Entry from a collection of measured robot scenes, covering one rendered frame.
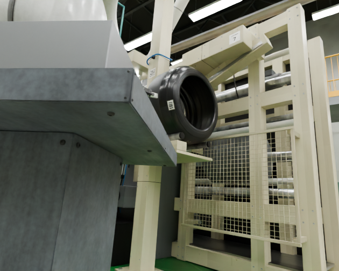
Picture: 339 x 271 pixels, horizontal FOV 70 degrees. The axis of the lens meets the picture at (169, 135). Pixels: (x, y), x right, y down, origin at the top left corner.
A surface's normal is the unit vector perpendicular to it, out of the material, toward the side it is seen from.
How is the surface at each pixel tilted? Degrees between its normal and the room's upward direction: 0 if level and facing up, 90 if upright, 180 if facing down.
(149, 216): 90
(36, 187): 90
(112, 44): 90
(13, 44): 90
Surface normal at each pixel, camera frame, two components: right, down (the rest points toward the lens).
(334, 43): -0.60, -0.24
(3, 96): -0.12, -0.25
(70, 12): 0.31, -0.25
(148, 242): 0.70, -0.13
